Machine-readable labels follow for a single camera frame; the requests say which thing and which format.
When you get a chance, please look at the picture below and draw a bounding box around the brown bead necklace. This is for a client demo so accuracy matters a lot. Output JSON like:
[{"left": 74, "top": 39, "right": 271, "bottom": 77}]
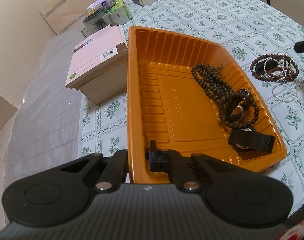
[{"left": 249, "top": 54, "right": 300, "bottom": 82}]

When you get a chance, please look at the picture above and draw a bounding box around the orange plastic tray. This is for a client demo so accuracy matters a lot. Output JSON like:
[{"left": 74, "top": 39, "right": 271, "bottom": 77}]
[{"left": 127, "top": 26, "right": 287, "bottom": 184}]

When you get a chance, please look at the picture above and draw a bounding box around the green tissue box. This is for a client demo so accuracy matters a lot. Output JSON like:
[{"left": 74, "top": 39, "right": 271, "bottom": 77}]
[{"left": 108, "top": 0, "right": 132, "bottom": 25}]

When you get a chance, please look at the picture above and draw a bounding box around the purple tissue pack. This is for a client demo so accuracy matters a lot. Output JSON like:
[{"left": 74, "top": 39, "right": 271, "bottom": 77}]
[{"left": 87, "top": 0, "right": 116, "bottom": 14}]

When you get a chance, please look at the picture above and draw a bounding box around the pink book stack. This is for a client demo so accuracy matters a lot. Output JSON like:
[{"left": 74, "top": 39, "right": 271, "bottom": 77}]
[{"left": 65, "top": 23, "right": 128, "bottom": 105}]

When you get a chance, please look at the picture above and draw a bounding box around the black watch on sheet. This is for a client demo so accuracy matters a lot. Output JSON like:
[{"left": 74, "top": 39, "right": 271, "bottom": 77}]
[{"left": 255, "top": 58, "right": 279, "bottom": 75}]

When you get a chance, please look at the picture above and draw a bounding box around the black band wristwatch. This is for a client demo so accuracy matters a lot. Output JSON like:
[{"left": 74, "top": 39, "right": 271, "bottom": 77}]
[{"left": 226, "top": 88, "right": 254, "bottom": 123}]

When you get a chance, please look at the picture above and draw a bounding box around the floral green white bedsheet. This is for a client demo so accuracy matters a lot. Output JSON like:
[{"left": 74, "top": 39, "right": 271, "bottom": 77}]
[{"left": 78, "top": 0, "right": 304, "bottom": 211}]

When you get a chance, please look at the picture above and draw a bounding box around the black strap watch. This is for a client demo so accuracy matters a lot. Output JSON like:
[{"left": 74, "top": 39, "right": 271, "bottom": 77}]
[{"left": 228, "top": 128, "right": 275, "bottom": 154}]

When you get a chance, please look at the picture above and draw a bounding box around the long dark bead necklace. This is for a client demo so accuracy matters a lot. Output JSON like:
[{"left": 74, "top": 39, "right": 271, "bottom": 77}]
[{"left": 191, "top": 63, "right": 234, "bottom": 120}]

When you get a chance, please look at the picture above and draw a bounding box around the white pearl necklace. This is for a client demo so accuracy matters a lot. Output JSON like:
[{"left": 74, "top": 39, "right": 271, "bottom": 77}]
[{"left": 263, "top": 57, "right": 298, "bottom": 103}]

